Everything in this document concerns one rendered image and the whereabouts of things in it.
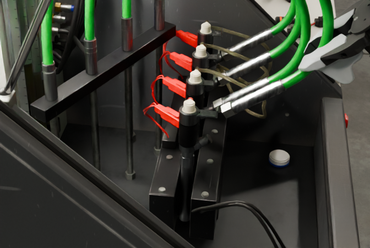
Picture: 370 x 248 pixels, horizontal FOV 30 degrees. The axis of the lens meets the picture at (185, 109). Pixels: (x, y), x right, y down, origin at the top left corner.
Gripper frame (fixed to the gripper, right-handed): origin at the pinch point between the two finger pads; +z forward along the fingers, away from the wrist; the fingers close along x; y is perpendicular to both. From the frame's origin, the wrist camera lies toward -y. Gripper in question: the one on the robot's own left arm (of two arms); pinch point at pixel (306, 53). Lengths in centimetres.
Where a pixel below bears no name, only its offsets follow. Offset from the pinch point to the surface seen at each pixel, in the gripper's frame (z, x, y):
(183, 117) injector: 17.4, -7.4, -4.2
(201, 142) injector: 19.0, -7.2, 0.7
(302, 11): 0.8, 7.1, -2.4
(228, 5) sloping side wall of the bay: 23.1, 24.8, -3.3
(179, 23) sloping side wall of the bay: 31.7, 21.9, -6.8
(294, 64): 6.7, 5.1, 3.3
